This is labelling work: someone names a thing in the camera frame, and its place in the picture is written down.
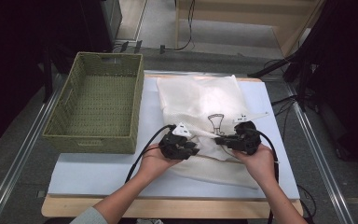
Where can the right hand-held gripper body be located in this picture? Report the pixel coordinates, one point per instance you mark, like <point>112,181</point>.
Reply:
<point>247,140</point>

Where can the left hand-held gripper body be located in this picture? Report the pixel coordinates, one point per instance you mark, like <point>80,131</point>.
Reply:
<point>174,147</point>

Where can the white printed cloth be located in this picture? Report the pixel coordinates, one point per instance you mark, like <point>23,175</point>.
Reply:
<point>195,96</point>

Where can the green woven basket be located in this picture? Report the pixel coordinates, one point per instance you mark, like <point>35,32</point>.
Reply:
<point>90,146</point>

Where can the person's left hand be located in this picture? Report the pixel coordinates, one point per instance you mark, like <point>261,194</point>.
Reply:
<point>154,163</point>

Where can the person's right hand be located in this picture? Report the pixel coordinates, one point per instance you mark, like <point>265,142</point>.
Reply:
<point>261,165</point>

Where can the grey cloth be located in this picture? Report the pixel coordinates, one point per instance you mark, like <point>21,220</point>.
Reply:
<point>149,221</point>

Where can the light blue mat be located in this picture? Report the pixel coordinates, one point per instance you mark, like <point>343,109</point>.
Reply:
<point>99,174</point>

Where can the wooden shelf unit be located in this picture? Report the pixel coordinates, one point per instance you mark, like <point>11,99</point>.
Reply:
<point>230,15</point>

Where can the black stand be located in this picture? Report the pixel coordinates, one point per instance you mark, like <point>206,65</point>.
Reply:
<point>338,46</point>

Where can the dark cabinet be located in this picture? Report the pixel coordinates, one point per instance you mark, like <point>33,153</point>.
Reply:
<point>105,21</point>

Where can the metal floor rail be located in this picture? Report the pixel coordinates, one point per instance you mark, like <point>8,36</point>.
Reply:
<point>15,165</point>
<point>323,165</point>

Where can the black bracket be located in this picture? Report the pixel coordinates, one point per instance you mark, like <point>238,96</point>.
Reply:
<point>124,46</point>
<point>137,46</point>

